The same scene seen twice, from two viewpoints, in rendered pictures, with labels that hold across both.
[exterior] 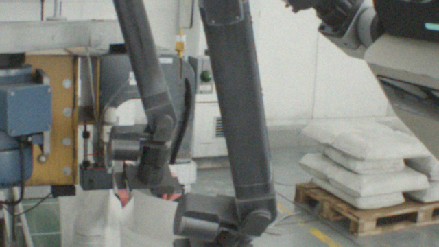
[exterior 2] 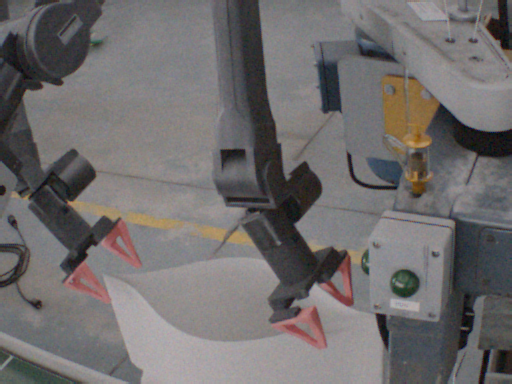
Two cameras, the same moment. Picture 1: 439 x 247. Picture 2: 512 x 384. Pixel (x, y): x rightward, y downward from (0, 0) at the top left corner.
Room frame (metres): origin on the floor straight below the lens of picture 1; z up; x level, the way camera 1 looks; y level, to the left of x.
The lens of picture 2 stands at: (1.96, -0.39, 1.73)
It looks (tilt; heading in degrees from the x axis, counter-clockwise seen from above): 30 degrees down; 144
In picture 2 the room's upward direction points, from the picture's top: 8 degrees counter-clockwise
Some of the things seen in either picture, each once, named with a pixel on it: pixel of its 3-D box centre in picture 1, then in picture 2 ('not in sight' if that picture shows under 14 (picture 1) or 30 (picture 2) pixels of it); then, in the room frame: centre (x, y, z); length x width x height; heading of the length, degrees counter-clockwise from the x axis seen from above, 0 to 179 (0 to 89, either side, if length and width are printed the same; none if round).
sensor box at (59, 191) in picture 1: (62, 189); not in sight; (1.42, 0.38, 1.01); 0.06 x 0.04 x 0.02; 113
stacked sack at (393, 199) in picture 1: (356, 187); not in sight; (4.22, -0.99, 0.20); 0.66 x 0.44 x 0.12; 23
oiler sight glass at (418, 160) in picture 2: (180, 42); (418, 157); (1.54, 0.11, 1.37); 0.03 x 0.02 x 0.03; 23
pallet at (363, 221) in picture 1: (389, 198); not in sight; (4.38, -1.30, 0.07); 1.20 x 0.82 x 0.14; 115
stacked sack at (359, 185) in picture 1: (379, 178); not in sight; (4.07, -1.11, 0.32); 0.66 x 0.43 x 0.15; 115
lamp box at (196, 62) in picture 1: (200, 74); (412, 267); (1.58, 0.06, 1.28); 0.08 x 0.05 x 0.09; 23
